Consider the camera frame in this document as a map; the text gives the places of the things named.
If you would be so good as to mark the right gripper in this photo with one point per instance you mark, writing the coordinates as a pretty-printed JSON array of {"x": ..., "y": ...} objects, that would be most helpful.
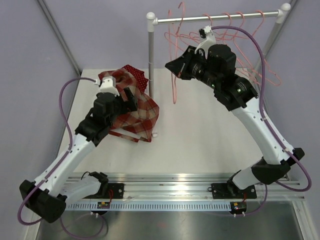
[{"x": 189, "y": 58}]

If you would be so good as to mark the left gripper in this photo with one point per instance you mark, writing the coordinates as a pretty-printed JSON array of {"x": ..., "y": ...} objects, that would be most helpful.
[{"x": 127, "y": 106}]

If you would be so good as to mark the red plaid skirt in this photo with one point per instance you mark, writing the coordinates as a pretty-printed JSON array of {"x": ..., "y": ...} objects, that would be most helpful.
[{"x": 138, "y": 125}]

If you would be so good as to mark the red polka dot skirt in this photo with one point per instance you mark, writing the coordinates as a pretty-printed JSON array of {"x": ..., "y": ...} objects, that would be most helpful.
[{"x": 139, "y": 75}]

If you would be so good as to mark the pink hanger of plaid skirt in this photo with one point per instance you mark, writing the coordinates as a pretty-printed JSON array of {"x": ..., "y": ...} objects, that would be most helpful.
[{"x": 172, "y": 35}]

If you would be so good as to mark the pink hanger of white skirt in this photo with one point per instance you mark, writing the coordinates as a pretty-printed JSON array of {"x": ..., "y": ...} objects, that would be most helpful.
[{"x": 220, "y": 36}]

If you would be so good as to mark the pink hanger of red skirt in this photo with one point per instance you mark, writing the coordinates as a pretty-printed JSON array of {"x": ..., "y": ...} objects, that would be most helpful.
[{"x": 184, "y": 36}]

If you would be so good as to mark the pink hanger of floral skirt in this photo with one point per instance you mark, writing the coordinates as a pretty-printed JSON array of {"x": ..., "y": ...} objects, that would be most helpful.
[{"x": 255, "y": 71}]

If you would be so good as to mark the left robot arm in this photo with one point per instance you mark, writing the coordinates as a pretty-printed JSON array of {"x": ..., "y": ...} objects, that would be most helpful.
[{"x": 47, "y": 196}]

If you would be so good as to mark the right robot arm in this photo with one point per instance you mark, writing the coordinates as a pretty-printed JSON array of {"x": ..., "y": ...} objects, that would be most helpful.
[{"x": 217, "y": 70}]

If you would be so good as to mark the white metal clothes rack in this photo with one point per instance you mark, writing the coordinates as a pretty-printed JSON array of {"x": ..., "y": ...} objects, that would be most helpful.
[{"x": 153, "y": 21}]

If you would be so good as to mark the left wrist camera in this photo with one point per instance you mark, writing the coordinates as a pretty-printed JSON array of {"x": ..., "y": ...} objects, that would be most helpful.
[{"x": 107, "y": 85}]

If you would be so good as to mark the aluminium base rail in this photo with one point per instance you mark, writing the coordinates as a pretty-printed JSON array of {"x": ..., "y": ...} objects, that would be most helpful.
[{"x": 181, "y": 187}]

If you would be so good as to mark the white slotted cable duct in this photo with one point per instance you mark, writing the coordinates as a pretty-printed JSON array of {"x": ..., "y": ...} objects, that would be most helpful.
[{"x": 149, "y": 206}]

